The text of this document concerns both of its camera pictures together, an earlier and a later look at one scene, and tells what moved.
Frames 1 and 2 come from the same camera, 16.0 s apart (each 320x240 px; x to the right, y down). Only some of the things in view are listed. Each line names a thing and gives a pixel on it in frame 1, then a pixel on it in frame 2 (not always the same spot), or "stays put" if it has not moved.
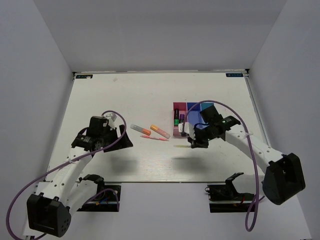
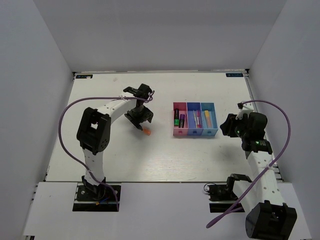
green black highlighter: [176, 117] stays put
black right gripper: [197, 142] -> [227, 126]
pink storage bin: [183, 109] stays put
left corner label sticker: [84, 76] stays put
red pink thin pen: [155, 138] -> [198, 120]
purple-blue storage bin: [194, 116] stays put
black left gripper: [126, 142] -> [147, 115]
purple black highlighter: [181, 118] stays put
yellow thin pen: [181, 146] -> [195, 119]
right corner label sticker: [234, 75] stays put
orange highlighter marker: [155, 128] -> [208, 118]
